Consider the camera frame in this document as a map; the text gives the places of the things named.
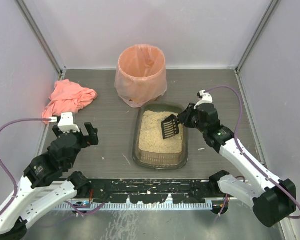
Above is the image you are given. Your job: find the black slotted litter scoop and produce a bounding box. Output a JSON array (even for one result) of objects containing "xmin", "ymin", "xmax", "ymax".
[{"xmin": 161, "ymin": 114, "xmax": 180, "ymax": 140}]

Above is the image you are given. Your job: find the dark green litter box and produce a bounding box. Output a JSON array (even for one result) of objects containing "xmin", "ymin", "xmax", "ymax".
[{"xmin": 132, "ymin": 101, "xmax": 189, "ymax": 170}]

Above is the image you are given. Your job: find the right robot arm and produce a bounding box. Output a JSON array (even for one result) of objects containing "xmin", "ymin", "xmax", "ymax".
[{"xmin": 177, "ymin": 103, "xmax": 297, "ymax": 228}]

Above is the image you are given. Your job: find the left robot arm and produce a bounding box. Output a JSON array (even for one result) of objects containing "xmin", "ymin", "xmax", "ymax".
[{"xmin": 0, "ymin": 122, "xmax": 99, "ymax": 240}]

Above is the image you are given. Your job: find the beige cat litter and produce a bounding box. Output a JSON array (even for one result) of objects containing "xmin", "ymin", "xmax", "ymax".
[{"xmin": 139, "ymin": 110, "xmax": 183, "ymax": 154}]

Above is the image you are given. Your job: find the crumpled pink cloth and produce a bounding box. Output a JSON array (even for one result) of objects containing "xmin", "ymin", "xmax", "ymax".
[{"xmin": 41, "ymin": 79, "xmax": 98, "ymax": 119}]

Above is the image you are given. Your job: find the bin with orange liner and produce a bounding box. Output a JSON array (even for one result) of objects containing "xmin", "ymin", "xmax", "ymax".
[{"xmin": 114, "ymin": 44, "xmax": 168, "ymax": 108}]

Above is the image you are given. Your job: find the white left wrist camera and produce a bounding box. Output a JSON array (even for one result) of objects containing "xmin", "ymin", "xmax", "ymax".
[{"xmin": 57, "ymin": 112, "xmax": 81, "ymax": 134}]

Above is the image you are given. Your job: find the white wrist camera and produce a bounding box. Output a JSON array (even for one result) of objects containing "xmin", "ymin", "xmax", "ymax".
[
  {"xmin": 57, "ymin": 112, "xmax": 81, "ymax": 134},
  {"xmin": 194, "ymin": 90, "xmax": 213, "ymax": 109}
]

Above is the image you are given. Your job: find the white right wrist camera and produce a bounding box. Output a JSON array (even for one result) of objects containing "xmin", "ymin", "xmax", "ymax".
[{"xmin": 194, "ymin": 90, "xmax": 213, "ymax": 109}]

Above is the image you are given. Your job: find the white slotted cable duct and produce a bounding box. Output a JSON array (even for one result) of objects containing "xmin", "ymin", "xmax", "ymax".
[{"xmin": 54, "ymin": 201, "xmax": 214, "ymax": 211}]

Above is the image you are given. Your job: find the left aluminium frame post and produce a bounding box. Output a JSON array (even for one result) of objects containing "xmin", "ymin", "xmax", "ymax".
[{"xmin": 14, "ymin": 0, "xmax": 65, "ymax": 76}]

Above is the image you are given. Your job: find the aluminium frame post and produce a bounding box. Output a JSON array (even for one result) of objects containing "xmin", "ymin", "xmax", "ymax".
[
  {"xmin": 14, "ymin": 0, "xmax": 65, "ymax": 76},
  {"xmin": 236, "ymin": 0, "xmax": 282, "ymax": 74}
]

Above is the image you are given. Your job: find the right aluminium frame post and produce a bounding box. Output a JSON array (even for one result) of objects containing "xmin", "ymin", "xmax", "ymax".
[{"xmin": 236, "ymin": 0, "xmax": 282, "ymax": 74}]

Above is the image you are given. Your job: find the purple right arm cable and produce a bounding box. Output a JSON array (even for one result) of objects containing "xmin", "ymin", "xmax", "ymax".
[{"xmin": 205, "ymin": 85, "xmax": 300, "ymax": 220}]

